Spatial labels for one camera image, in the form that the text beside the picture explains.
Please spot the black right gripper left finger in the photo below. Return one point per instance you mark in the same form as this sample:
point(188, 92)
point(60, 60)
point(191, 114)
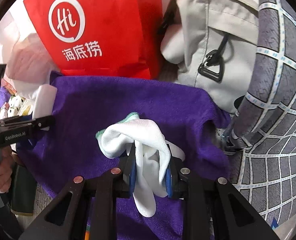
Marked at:
point(127, 180)

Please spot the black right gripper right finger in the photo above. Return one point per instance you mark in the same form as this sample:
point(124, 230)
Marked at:
point(176, 188)

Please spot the white cotton glove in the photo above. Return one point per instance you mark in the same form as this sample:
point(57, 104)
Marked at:
point(152, 156)

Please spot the person's left hand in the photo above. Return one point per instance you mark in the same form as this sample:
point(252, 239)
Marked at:
point(6, 166)

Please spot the dark box with gold end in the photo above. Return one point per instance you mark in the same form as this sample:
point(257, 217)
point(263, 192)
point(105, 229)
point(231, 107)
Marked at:
point(23, 192)

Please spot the white plastic shopping bag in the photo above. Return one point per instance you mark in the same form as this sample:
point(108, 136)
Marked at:
point(29, 66)

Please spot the grey checked cushion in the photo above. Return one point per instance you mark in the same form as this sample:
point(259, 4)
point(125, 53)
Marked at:
point(261, 140)

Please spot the red non-woven tote bag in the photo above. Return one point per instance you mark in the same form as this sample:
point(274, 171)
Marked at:
point(100, 37)

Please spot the grey canvas backpack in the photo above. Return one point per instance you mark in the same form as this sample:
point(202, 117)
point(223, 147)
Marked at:
point(210, 44)

